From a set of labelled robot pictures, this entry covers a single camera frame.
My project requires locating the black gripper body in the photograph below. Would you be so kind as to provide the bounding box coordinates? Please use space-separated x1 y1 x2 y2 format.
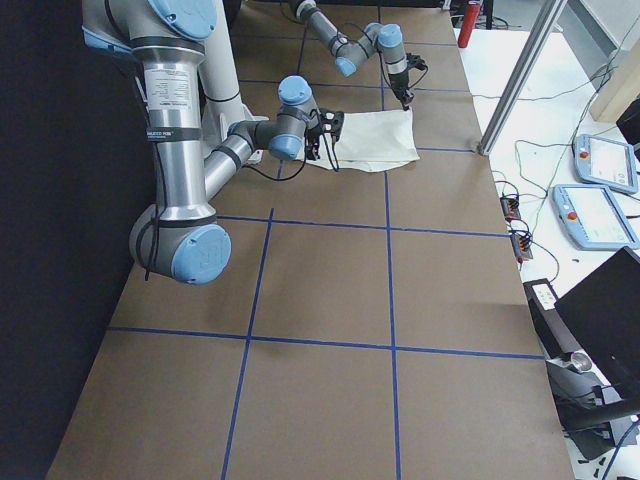
388 70 412 100
304 112 324 150

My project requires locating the cream long-sleeve cat shirt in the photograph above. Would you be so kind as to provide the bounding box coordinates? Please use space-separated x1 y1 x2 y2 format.
302 107 420 174

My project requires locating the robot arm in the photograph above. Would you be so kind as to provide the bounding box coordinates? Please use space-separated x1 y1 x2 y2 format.
288 1 427 110
82 1 323 285

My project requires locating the red fire extinguisher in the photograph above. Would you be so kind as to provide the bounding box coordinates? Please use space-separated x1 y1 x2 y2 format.
457 0 483 49

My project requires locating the orange black connector block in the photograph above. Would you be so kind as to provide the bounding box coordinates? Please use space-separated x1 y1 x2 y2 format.
500 195 522 222

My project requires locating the far teach pendant tablet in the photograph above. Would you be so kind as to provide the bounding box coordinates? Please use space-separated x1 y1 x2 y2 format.
572 134 639 195

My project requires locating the teach pendant tablet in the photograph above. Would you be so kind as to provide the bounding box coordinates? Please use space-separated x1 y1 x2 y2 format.
552 184 639 251
572 134 639 195

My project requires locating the near teach pendant tablet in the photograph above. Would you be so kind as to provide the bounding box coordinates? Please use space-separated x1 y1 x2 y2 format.
552 184 639 251

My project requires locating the black monitor on desk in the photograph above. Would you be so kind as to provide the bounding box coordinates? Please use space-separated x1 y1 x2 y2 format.
555 247 639 398

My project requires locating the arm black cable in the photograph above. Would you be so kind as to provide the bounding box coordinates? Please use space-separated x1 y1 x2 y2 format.
244 117 346 182

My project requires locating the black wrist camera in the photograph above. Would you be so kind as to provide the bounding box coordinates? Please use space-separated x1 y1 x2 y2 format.
406 52 428 72
320 108 345 144

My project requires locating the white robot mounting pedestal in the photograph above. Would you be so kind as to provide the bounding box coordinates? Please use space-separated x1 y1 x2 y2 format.
201 101 268 160

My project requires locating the aluminium frame post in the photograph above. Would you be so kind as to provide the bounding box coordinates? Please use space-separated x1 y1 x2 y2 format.
477 0 567 156

